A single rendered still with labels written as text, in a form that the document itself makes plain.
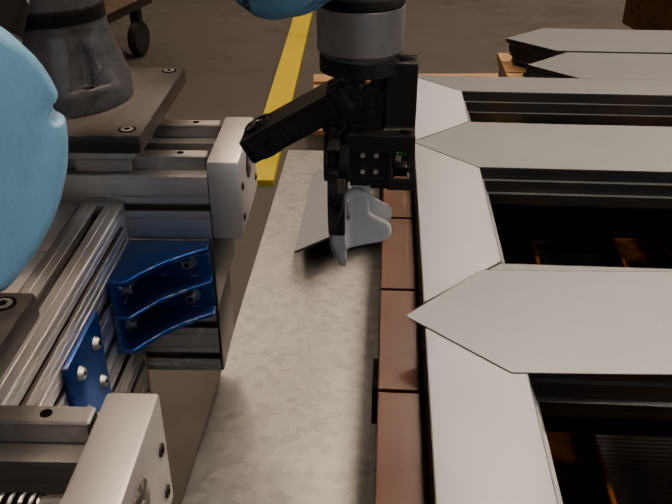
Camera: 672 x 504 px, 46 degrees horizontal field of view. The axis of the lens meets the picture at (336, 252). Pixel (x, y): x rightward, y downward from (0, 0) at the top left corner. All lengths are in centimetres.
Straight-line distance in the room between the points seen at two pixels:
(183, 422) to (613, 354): 138
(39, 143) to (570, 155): 98
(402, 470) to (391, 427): 5
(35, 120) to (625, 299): 68
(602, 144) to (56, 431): 95
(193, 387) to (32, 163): 181
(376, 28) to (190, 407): 150
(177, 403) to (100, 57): 133
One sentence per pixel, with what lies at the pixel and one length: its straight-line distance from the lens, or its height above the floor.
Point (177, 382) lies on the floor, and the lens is 212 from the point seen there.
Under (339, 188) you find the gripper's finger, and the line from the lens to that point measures 71.
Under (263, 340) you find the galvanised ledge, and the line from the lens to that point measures 108.
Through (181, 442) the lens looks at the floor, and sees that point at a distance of 195.
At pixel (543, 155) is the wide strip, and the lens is 119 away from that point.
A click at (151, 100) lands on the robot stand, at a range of 87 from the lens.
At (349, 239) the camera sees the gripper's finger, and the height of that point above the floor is 95.
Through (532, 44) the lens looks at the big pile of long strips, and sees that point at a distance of 184.
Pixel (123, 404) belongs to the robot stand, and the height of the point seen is 99.
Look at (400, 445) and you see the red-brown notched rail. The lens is 71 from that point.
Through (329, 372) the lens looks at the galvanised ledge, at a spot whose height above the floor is 68.
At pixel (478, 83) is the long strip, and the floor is 87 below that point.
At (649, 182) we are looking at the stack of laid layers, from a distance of 119.
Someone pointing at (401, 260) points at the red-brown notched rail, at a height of 83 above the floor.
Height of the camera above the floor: 131
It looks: 30 degrees down
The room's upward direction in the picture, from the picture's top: straight up
